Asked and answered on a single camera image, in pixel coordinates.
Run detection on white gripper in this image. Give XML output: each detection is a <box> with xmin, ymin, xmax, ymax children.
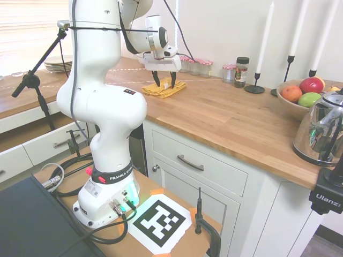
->
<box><xmin>141</xmin><ymin>51</ymin><xmax>183</xmax><ymax>89</ymax></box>

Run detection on yellow cloth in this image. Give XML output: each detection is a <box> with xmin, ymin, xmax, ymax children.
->
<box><xmin>141</xmin><ymin>77</ymin><xmax>188</xmax><ymax>99</ymax></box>

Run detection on spice jar black lid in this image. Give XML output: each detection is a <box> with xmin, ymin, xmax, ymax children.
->
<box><xmin>234</xmin><ymin>56</ymin><xmax>250</xmax><ymax>89</ymax></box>

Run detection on stainless steel appliance front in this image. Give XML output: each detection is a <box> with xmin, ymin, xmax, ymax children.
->
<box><xmin>129</xmin><ymin>124</ymin><xmax>149</xmax><ymax>178</ymax></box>

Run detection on stack of beige plates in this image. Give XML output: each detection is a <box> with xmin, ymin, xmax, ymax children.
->
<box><xmin>43</xmin><ymin>54</ymin><xmax>74</xmax><ymax>73</ymax></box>

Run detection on black screw clamp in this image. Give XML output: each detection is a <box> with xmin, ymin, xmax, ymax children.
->
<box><xmin>66</xmin><ymin>128</ymin><xmax>82</xmax><ymax>159</ymax></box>
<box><xmin>193</xmin><ymin>186</ymin><xmax>222</xmax><ymax>257</ymax></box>

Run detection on orange fruit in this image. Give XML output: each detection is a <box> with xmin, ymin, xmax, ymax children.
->
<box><xmin>281</xmin><ymin>85</ymin><xmax>304</xmax><ymax>104</ymax></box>

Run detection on wooden fruit bowl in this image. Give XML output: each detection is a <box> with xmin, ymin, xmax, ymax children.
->
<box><xmin>276</xmin><ymin>79</ymin><xmax>343</xmax><ymax>122</ymax></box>

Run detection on black white fiducial tag sheet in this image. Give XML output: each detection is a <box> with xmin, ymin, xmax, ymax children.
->
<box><xmin>128</xmin><ymin>193</ymin><xmax>195</xmax><ymax>255</ymax></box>

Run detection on white cabinet drawer unit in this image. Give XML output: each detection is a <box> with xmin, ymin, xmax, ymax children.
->
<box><xmin>0</xmin><ymin>101</ymin><xmax>93</xmax><ymax>186</ymax></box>

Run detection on green apple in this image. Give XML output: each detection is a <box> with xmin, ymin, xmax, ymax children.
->
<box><xmin>297</xmin><ymin>92</ymin><xmax>323</xmax><ymax>108</ymax></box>

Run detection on red apple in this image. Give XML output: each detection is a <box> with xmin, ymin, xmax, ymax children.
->
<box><xmin>299</xmin><ymin>77</ymin><xmax>325</xmax><ymax>95</ymax></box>

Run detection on white window blinds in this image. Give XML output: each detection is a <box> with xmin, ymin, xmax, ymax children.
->
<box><xmin>0</xmin><ymin>0</ymin><xmax>71</xmax><ymax>74</ymax></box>

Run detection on white kitchen base cabinet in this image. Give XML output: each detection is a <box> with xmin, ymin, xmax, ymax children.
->
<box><xmin>141</xmin><ymin>119</ymin><xmax>335</xmax><ymax>257</ymax></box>

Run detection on brown mounting board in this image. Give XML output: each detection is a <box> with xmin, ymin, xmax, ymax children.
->
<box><xmin>31</xmin><ymin>146</ymin><xmax>223</xmax><ymax>257</ymax></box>

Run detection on stainless steel kettle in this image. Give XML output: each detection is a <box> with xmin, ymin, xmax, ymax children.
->
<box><xmin>292</xmin><ymin>88</ymin><xmax>343</xmax><ymax>168</ymax></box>

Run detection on black flat box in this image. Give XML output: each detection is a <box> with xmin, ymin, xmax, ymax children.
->
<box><xmin>0</xmin><ymin>175</ymin><xmax>108</xmax><ymax>257</ymax></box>

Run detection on black Ulanzi clamp stand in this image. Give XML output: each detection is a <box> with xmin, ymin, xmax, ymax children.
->
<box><xmin>308</xmin><ymin>160</ymin><xmax>343</xmax><ymax>215</ymax></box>

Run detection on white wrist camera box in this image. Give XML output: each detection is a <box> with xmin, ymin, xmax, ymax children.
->
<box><xmin>163</xmin><ymin>46</ymin><xmax>179</xmax><ymax>58</ymax></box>

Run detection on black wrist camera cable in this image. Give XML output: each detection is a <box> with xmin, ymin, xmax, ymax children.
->
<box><xmin>162</xmin><ymin>0</ymin><xmax>197</xmax><ymax>61</ymax></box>

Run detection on metal drawer handle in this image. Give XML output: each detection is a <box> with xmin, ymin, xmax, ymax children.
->
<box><xmin>52</xmin><ymin>133</ymin><xmax>81</xmax><ymax>149</ymax></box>
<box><xmin>177</xmin><ymin>154</ymin><xmax>205</xmax><ymax>172</ymax></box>

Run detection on grey cable along arm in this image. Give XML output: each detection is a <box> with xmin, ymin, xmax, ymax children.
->
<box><xmin>69</xmin><ymin>0</ymin><xmax>91</xmax><ymax>147</ymax></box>

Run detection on black boom camera stand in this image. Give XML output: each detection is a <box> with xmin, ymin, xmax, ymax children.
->
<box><xmin>11</xmin><ymin>26</ymin><xmax>68</xmax><ymax>132</ymax></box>

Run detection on thick black looped cable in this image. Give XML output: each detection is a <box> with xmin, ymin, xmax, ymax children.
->
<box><xmin>50</xmin><ymin>154</ymin><xmax>95</xmax><ymax>199</ymax></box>

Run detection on black base cable metal plug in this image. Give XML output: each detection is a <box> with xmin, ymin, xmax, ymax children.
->
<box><xmin>52</xmin><ymin>199</ymin><xmax>139</xmax><ymax>257</ymax></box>

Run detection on grey cable metal connector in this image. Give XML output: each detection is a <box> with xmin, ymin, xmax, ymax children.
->
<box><xmin>40</xmin><ymin>162</ymin><xmax>66</xmax><ymax>192</ymax></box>

